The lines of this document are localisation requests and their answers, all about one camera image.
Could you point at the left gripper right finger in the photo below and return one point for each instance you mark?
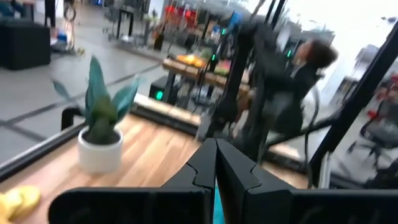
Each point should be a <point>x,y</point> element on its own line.
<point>248,199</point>

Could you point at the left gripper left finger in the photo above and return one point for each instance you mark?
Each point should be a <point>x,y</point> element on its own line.
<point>186,205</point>

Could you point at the teal microfiber towel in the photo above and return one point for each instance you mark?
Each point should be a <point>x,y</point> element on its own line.
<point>218,208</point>

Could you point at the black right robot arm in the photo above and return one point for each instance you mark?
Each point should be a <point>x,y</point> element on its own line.
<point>264,102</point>

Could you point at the yellow microfiber towel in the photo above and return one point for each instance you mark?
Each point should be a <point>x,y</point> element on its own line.
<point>18,200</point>

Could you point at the potted plant in white pot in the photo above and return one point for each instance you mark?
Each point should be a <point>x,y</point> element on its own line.
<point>99,155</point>

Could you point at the black box with green light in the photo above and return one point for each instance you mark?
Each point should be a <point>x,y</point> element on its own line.
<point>161,90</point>

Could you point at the wooden workbench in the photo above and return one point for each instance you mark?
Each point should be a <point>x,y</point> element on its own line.
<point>186,70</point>

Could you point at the black office chair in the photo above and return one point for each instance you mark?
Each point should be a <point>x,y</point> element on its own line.
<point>382,130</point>

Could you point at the person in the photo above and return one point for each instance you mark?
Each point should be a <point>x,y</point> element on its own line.
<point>320,54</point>

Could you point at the black cabinet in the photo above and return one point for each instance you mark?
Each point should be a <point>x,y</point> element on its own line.
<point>25,46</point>

